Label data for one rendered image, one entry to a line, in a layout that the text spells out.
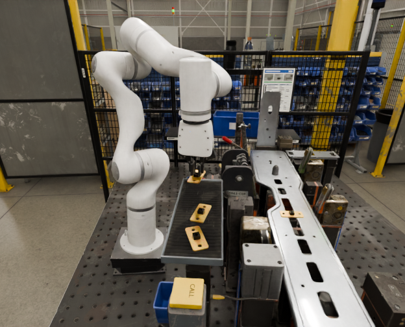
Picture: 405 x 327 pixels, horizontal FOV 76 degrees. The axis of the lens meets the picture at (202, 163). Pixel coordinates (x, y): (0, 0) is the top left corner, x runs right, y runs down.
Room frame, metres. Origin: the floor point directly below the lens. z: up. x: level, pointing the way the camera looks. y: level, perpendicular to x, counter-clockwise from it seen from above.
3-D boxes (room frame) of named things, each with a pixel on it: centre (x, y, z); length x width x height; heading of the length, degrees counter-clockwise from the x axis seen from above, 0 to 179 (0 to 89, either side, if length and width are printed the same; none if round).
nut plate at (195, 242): (0.50, 0.01, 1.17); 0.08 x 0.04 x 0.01; 17
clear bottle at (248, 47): (1.93, -0.31, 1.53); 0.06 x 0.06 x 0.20
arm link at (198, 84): (0.72, 0.02, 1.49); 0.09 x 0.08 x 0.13; 128
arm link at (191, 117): (0.72, 0.02, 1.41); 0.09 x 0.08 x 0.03; 75
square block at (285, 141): (1.55, -0.52, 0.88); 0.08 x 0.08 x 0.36; 86
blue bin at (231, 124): (1.73, -0.23, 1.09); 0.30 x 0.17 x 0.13; 81
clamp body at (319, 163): (1.21, -0.57, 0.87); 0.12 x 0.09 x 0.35; 86
